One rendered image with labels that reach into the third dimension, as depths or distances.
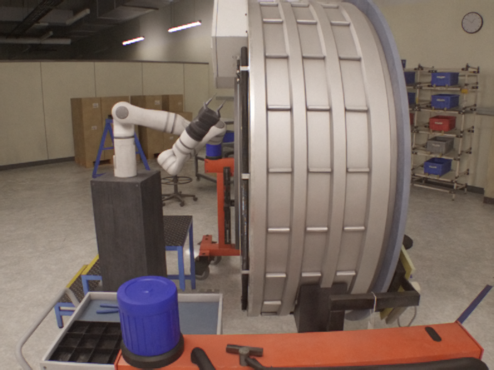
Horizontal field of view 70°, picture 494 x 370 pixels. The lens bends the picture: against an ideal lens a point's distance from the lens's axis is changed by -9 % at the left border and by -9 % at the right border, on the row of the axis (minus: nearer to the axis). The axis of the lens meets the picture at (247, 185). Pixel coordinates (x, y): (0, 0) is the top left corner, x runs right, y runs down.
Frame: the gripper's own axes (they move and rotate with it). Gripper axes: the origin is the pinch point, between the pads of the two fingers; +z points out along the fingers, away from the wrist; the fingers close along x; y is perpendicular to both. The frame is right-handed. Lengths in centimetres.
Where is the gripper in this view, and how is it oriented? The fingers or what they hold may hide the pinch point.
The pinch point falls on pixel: (221, 96)
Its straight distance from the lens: 144.0
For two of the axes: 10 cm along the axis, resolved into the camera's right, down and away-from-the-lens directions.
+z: 6.3, -6.3, -4.6
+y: 1.9, 6.9, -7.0
